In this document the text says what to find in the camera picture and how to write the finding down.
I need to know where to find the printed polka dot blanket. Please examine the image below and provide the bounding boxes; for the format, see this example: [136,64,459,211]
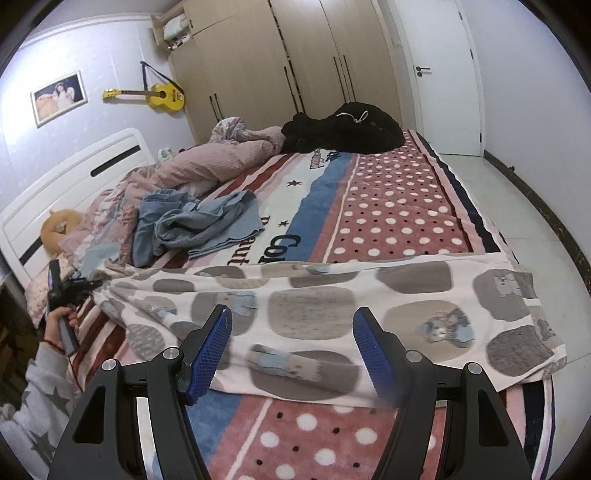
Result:
[28,129,556,480]

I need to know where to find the blue crumpled garment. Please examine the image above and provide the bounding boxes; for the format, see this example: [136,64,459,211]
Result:
[133,188,262,269]

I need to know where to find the person's left hand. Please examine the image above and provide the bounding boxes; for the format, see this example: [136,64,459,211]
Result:
[42,306,71,352]

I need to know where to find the folded pillow on shelf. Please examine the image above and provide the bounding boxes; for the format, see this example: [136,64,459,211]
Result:
[161,14,190,41]

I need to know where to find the white grey patch pants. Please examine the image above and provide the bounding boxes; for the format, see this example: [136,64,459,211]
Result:
[90,251,568,409]

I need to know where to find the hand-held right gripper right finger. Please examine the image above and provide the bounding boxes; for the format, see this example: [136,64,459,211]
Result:
[352,309,534,480]

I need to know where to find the orange plush cushion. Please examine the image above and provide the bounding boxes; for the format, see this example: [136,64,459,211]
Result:
[40,209,86,255]

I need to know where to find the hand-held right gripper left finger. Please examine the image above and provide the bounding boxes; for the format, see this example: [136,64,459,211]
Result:
[46,305,233,480]

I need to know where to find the pink patterned pillow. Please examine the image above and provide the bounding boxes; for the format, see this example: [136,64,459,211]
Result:
[76,172,141,264]

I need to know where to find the yellow guitar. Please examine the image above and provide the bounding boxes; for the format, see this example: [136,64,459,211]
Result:
[102,60,186,113]

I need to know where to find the white door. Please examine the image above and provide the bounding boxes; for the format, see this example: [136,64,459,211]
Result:
[387,0,486,157]

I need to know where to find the wall poster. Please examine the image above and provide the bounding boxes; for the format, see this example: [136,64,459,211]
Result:
[30,70,88,128]

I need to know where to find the pink striped duvet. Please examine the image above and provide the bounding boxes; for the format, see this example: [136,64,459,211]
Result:
[117,117,288,209]

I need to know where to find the beige wooden wardrobe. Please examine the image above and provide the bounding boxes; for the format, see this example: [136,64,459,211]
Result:
[150,0,403,145]

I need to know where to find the person's left forearm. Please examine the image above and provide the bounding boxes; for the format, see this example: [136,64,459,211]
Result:
[0,342,85,480]

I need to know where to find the black garment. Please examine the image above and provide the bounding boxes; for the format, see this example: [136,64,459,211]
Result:
[281,102,406,156]

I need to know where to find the white bed headboard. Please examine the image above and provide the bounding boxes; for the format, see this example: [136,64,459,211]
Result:
[0,128,158,297]

